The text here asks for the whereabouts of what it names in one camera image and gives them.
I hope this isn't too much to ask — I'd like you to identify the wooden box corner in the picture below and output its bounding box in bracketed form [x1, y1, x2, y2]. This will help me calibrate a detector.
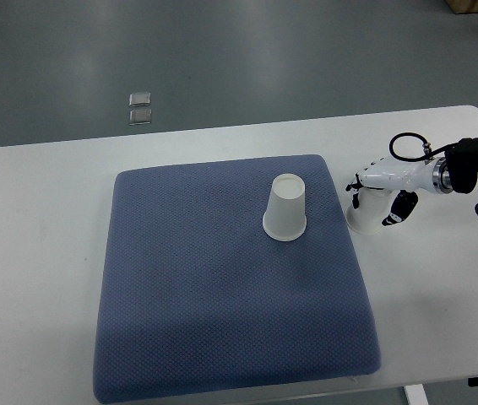
[446, 0, 478, 14]

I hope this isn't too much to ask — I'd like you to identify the white table leg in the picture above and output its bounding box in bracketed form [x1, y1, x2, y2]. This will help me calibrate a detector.
[404, 384, 429, 405]

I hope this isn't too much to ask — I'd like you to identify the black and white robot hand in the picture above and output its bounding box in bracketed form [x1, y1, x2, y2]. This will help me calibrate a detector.
[345, 156, 452, 228]

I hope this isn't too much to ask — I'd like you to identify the blue textured cushion mat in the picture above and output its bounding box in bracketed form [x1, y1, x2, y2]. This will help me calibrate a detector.
[93, 154, 381, 403]

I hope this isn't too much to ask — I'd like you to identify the black looped cable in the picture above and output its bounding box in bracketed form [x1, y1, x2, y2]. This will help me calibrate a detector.
[388, 132, 451, 163]

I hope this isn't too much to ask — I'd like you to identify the upper metal floor plate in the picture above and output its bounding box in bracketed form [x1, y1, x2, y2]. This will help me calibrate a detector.
[129, 92, 151, 107]

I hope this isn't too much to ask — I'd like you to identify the white paper cup on mat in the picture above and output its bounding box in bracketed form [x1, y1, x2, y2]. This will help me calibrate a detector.
[263, 173, 307, 242]

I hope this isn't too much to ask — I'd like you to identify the lower metal floor plate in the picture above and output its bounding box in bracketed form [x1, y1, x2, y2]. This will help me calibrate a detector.
[129, 108, 152, 126]

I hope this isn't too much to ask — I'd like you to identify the metal floor plate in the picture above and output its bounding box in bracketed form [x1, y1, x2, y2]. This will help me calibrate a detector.
[129, 108, 152, 126]
[129, 92, 151, 107]

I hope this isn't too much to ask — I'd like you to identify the white paper cup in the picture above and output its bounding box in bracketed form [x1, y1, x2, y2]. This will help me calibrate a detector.
[345, 187, 389, 235]
[263, 173, 307, 242]

